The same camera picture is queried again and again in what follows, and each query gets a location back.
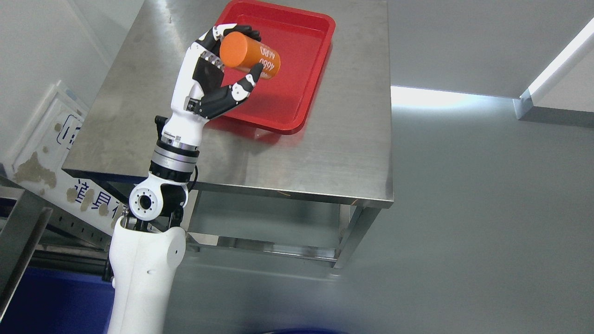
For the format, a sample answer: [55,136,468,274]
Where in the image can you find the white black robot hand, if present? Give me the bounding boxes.
[159,23,263,151]

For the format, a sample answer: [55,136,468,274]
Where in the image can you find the orange cylindrical capacitor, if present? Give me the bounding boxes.
[220,32,281,79]

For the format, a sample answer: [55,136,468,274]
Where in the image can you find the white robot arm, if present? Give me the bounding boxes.
[107,116,207,334]

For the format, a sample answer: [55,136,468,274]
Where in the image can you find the stainless steel desk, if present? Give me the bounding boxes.
[63,0,394,269]

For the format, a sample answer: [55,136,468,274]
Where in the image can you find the red plastic tray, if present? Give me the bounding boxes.
[217,0,336,135]

